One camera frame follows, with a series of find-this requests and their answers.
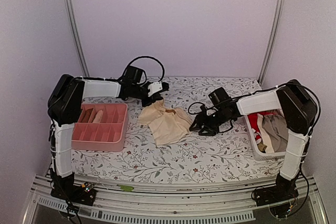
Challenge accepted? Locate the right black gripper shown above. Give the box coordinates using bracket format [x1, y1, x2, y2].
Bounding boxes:
[189, 108, 231, 136]

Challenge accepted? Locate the cream garment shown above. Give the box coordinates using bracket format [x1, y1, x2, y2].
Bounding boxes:
[138, 100, 192, 146]

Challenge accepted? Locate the cream underwear navy trim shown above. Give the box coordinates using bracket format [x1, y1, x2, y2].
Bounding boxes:
[92, 110, 103, 123]

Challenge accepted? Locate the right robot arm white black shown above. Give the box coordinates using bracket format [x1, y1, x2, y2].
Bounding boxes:
[189, 79, 321, 201]

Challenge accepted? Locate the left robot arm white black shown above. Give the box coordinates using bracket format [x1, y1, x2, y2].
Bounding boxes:
[47, 66, 169, 178]

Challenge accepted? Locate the brown rolled underwear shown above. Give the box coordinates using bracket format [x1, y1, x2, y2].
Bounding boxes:
[80, 108, 93, 123]

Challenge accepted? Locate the floral patterned table mat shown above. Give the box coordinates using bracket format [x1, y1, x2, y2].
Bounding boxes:
[71, 77, 283, 184]

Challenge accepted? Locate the white plastic laundry basket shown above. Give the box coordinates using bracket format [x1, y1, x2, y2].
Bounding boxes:
[244, 110, 288, 161]

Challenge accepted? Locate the red garment in basket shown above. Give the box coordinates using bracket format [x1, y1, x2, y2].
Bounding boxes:
[248, 112, 265, 144]

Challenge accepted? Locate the pink divided organizer box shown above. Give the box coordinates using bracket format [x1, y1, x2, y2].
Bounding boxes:
[72, 103, 128, 152]

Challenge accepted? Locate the grey garment in basket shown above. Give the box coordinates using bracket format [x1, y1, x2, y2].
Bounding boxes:
[262, 114, 288, 153]

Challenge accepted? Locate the green tape piece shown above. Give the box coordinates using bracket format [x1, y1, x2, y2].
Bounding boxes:
[118, 185, 134, 192]

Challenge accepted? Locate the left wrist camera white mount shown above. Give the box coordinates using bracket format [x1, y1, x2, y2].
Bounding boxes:
[148, 81, 169, 97]

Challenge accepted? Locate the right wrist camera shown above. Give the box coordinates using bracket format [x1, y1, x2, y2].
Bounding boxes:
[198, 104, 208, 116]

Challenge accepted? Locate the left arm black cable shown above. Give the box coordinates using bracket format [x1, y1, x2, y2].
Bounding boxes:
[117, 56, 166, 88]

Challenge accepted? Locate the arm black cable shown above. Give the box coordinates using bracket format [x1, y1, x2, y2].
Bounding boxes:
[187, 101, 236, 134]
[117, 56, 166, 88]

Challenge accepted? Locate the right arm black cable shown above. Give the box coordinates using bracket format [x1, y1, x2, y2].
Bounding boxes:
[187, 101, 236, 134]

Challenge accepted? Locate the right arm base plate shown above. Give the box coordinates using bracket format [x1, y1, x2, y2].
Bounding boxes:
[251, 186, 299, 206]

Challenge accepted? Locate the aluminium front rail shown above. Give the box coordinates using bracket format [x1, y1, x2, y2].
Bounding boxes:
[22, 175, 331, 223]

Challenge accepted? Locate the right aluminium frame post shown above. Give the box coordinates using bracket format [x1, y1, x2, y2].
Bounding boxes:
[258, 0, 285, 85]

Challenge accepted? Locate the aluminium frame post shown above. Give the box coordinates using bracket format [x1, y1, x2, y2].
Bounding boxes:
[64, 0, 90, 77]
[258, 0, 285, 85]

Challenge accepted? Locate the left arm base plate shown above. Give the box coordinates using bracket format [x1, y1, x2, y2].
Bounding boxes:
[50, 183, 97, 206]

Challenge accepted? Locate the left aluminium frame post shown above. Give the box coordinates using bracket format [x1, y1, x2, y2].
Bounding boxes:
[64, 0, 90, 77]

